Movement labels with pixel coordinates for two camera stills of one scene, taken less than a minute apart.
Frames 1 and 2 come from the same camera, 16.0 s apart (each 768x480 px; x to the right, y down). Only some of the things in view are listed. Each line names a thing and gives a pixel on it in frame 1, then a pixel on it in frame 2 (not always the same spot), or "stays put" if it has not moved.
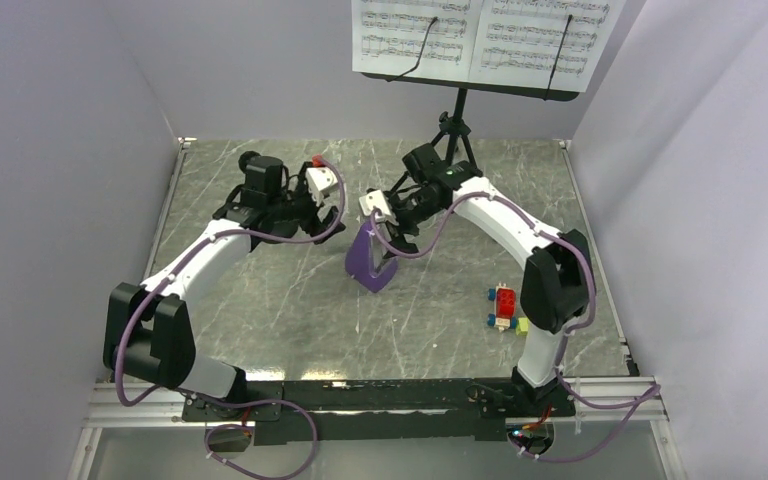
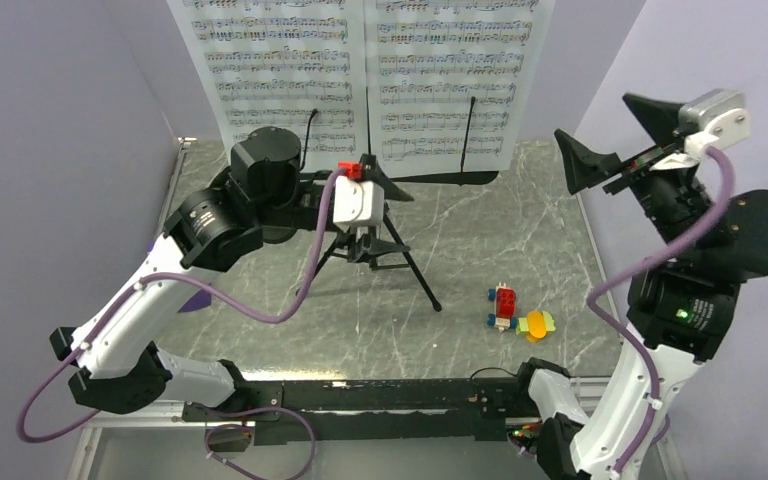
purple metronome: (362, 260) → (200, 299)
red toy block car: (505, 305) stays put
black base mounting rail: (289, 411) stays put
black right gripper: (398, 229) → (584, 165)
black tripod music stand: (453, 127) → (349, 246)
